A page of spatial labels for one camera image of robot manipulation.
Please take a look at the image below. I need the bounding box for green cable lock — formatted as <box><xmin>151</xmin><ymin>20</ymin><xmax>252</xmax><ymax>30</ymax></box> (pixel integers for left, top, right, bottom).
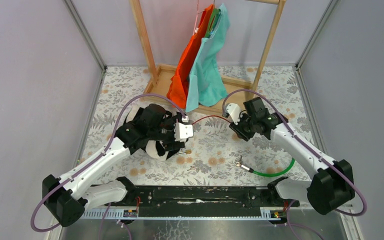
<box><xmin>234</xmin><ymin>156</ymin><xmax>296</xmax><ymax>178</ymax></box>

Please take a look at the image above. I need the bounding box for orange shirt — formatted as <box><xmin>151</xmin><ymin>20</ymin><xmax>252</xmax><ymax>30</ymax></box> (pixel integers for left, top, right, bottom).
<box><xmin>166</xmin><ymin>4</ymin><xmax>215</xmax><ymax>109</ymax></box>

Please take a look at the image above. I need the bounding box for white slotted cable duct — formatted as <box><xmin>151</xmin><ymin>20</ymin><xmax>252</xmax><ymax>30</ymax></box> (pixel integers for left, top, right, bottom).
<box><xmin>80</xmin><ymin>206</ymin><xmax>291</xmax><ymax>221</ymax></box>

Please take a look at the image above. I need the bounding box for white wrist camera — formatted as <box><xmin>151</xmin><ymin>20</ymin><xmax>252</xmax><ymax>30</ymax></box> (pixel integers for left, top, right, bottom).
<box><xmin>224</xmin><ymin>103</ymin><xmax>242</xmax><ymax>125</ymax></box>
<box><xmin>174</xmin><ymin>115</ymin><xmax>194</xmax><ymax>142</ymax></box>

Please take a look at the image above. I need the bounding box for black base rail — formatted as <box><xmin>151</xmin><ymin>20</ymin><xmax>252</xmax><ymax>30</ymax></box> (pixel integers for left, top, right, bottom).
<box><xmin>111</xmin><ymin>177</ymin><xmax>292</xmax><ymax>210</ymax></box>

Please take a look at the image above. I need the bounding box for black white striped plush cloth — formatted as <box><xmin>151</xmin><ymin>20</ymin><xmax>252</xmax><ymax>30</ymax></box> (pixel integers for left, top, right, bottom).
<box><xmin>124</xmin><ymin>103</ymin><xmax>182</xmax><ymax>161</ymax></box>

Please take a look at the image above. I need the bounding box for green clothes hanger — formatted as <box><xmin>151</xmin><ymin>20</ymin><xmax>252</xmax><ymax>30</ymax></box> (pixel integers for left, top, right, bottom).
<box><xmin>204</xmin><ymin>8</ymin><xmax>221</xmax><ymax>38</ymax></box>

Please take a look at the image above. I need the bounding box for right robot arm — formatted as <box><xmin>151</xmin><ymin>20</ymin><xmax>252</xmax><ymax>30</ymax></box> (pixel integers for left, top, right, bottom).
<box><xmin>223</xmin><ymin>97</ymin><xmax>356</xmax><ymax>215</ymax></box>

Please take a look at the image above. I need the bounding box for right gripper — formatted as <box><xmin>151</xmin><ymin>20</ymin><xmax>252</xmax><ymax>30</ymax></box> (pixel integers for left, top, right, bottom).
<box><xmin>229</xmin><ymin>111</ymin><xmax>257</xmax><ymax>142</ymax></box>

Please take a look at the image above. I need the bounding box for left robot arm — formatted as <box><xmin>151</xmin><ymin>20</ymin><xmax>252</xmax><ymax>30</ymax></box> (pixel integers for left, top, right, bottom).
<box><xmin>41</xmin><ymin>103</ymin><xmax>194</xmax><ymax>227</ymax></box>

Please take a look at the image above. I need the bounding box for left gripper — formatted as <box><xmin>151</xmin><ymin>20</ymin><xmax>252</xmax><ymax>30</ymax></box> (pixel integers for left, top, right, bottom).
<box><xmin>147</xmin><ymin>115</ymin><xmax>185</xmax><ymax>152</ymax></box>

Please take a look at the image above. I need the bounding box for red cable lock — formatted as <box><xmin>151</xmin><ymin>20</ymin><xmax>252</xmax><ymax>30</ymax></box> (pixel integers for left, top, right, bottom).
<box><xmin>191</xmin><ymin>115</ymin><xmax>233</xmax><ymax>126</ymax></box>

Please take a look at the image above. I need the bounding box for wooden clothes rack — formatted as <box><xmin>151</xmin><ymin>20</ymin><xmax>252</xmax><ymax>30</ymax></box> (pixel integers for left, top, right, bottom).
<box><xmin>129</xmin><ymin>0</ymin><xmax>286</xmax><ymax>116</ymax></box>

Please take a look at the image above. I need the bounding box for brass padlock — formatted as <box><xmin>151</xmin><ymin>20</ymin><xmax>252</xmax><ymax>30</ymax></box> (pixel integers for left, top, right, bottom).
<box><xmin>176</xmin><ymin>149</ymin><xmax>192</xmax><ymax>156</ymax></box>

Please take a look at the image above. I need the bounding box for pink clothes hanger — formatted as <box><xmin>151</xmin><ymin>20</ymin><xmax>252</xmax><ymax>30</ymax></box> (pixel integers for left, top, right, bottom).
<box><xmin>192</xmin><ymin>0</ymin><xmax>200</xmax><ymax>35</ymax></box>

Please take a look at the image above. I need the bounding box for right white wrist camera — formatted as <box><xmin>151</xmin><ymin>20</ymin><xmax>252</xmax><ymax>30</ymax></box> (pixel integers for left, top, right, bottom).
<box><xmin>224</xmin><ymin>103</ymin><xmax>242</xmax><ymax>125</ymax></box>

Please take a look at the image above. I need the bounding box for teal shirt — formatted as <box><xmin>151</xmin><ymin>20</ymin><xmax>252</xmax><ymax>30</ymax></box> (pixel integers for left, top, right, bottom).
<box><xmin>185</xmin><ymin>3</ymin><xmax>230</xmax><ymax>113</ymax></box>

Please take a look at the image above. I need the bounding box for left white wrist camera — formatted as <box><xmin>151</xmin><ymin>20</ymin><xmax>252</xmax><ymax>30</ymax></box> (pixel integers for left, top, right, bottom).
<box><xmin>174</xmin><ymin>115</ymin><xmax>194</xmax><ymax>142</ymax></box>

